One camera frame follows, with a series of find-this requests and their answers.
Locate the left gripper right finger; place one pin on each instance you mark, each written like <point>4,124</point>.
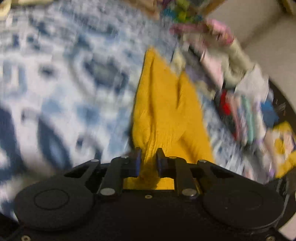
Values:
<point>177,169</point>

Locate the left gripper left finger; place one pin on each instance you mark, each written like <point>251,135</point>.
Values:
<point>118,170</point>

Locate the yellow knit sweater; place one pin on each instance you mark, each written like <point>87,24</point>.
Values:
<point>168,115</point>

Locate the colourful folded clothes stack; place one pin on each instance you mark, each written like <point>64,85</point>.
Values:
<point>243,117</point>

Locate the grey purple folded clothes stack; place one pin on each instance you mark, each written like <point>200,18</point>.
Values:
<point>190,63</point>

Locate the blue white patterned bedsheet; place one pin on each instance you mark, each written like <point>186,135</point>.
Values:
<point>69,77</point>

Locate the blue blanket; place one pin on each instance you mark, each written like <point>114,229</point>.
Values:
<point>270,117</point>

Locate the pink top folded garment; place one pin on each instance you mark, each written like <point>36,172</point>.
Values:
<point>213,68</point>

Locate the yellow cartoon pillow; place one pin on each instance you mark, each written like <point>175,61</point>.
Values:
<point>284,148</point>

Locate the beige pink quilt heap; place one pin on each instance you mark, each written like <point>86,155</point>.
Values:
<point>239,71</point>

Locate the colourful alphabet foam mat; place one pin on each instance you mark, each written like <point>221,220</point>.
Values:
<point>183,11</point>

